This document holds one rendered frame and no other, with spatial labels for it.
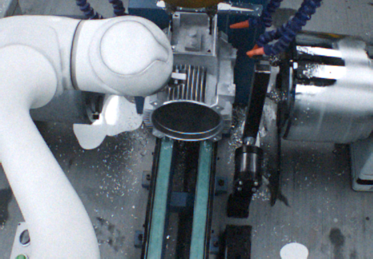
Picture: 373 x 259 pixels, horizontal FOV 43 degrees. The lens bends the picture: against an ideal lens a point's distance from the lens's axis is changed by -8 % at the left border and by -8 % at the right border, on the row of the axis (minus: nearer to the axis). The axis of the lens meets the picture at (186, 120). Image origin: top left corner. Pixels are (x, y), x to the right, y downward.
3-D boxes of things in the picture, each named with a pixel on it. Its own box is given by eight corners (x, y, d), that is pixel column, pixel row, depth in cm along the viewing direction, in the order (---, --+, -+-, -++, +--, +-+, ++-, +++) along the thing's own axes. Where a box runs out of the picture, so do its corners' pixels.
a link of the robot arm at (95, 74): (178, 32, 76) (94, 26, 77) (171, 6, 61) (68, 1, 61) (172, 102, 76) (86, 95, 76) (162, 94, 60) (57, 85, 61)
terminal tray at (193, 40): (170, 32, 115) (170, 11, 109) (217, 35, 115) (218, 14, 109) (164, 74, 109) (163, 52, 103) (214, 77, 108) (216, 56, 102)
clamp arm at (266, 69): (242, 134, 110) (254, 59, 88) (255, 134, 110) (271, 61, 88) (241, 148, 108) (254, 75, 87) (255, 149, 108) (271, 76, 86)
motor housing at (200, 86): (155, 72, 128) (151, 20, 112) (231, 76, 127) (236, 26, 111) (145, 141, 118) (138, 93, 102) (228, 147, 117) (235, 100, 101)
